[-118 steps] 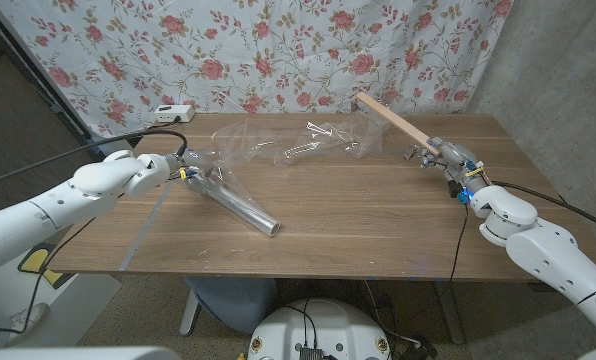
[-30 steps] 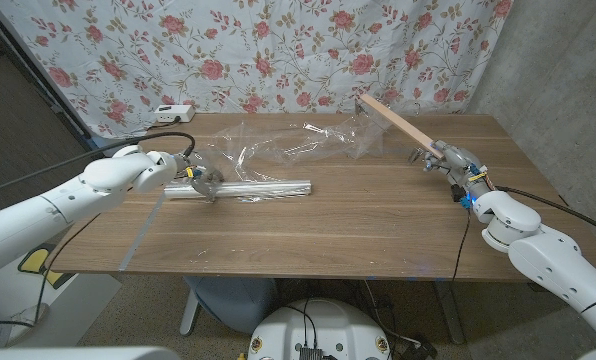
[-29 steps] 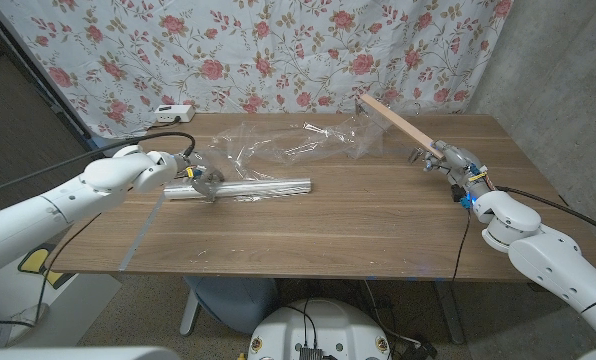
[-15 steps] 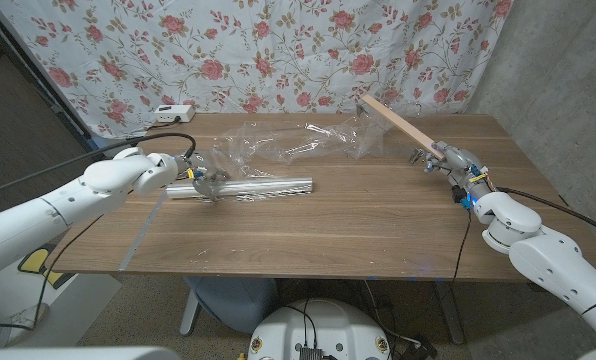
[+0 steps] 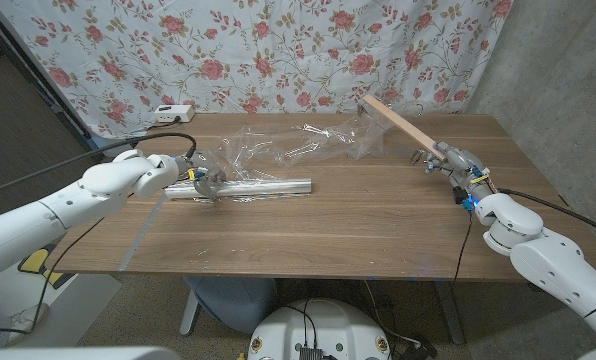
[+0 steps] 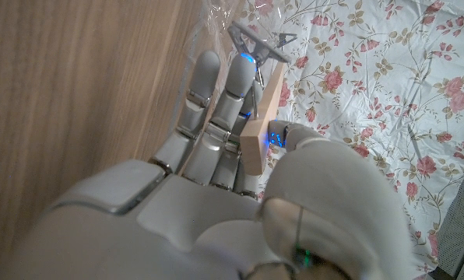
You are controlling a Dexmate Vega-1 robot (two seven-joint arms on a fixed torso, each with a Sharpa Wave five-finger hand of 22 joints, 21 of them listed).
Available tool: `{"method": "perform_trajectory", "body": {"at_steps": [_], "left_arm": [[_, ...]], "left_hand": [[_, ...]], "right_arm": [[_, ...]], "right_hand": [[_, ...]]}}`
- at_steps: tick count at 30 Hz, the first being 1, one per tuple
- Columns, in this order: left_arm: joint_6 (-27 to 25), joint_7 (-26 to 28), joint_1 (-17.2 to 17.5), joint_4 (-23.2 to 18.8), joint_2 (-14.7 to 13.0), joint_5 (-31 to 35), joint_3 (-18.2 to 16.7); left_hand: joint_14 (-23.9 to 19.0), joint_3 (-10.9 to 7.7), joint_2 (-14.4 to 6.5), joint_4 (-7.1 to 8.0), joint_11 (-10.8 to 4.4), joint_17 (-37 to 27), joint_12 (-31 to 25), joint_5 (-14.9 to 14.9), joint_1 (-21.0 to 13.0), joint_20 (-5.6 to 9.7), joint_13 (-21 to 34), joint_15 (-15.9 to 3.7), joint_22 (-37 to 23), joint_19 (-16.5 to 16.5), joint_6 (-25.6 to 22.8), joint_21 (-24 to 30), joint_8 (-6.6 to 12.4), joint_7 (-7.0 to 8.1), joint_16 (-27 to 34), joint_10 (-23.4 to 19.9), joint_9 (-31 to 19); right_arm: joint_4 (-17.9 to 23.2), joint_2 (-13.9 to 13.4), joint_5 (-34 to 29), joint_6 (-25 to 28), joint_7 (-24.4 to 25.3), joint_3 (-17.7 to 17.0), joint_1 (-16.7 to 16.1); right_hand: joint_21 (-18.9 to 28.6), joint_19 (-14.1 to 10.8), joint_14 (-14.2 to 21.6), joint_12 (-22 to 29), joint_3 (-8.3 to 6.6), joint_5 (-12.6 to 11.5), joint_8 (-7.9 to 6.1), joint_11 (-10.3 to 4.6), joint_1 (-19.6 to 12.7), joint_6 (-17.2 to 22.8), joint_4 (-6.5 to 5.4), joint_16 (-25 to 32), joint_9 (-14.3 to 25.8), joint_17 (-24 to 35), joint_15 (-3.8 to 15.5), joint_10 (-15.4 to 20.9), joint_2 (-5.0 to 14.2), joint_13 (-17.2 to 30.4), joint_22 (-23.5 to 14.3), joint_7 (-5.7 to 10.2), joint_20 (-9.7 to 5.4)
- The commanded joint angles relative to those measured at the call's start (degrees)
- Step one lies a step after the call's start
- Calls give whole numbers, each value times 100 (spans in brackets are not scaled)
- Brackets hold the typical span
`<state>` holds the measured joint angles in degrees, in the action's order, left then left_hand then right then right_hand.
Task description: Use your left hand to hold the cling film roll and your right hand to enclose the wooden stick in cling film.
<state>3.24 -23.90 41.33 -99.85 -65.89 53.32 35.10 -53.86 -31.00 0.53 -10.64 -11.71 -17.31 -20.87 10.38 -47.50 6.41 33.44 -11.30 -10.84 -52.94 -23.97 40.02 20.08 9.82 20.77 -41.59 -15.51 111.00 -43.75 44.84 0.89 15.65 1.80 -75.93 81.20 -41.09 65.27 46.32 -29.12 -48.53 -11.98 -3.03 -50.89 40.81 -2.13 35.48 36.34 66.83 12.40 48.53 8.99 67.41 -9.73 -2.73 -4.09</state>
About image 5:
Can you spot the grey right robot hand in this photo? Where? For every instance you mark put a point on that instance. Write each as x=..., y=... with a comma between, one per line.
x=465, y=167

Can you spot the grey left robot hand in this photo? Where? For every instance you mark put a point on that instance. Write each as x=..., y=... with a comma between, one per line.
x=208, y=175

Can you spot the small metal binder clip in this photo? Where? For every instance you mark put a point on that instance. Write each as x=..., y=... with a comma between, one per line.
x=418, y=156

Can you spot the cling film roll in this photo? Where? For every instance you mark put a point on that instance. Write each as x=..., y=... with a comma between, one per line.
x=268, y=187

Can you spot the wooden stick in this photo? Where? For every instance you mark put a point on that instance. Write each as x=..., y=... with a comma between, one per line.
x=403, y=125

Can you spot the transparent cling film sheet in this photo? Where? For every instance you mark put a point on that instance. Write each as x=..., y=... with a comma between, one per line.
x=308, y=142

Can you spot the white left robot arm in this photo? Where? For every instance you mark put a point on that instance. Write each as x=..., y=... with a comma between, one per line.
x=68, y=205

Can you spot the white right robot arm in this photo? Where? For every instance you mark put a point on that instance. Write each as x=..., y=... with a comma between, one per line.
x=553, y=260

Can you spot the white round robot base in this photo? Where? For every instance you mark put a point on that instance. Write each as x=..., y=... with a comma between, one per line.
x=323, y=330

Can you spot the white power strip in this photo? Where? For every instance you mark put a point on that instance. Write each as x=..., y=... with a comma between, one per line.
x=174, y=113

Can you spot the blue-grey chair seat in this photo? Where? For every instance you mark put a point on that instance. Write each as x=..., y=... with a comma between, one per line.
x=238, y=300

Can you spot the floral print curtain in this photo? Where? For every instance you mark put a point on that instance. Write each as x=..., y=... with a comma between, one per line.
x=278, y=50

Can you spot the grey table leg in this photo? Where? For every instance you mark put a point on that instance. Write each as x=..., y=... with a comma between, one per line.
x=450, y=310

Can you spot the white floor platform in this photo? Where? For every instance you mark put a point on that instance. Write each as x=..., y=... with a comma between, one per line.
x=78, y=300

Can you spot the black power adapter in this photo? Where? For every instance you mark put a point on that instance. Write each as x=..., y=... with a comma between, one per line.
x=420, y=350

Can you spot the yellow and black pad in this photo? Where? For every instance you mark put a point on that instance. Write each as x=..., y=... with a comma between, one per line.
x=40, y=262

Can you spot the white shoe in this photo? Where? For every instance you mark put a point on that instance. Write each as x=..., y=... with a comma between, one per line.
x=28, y=317

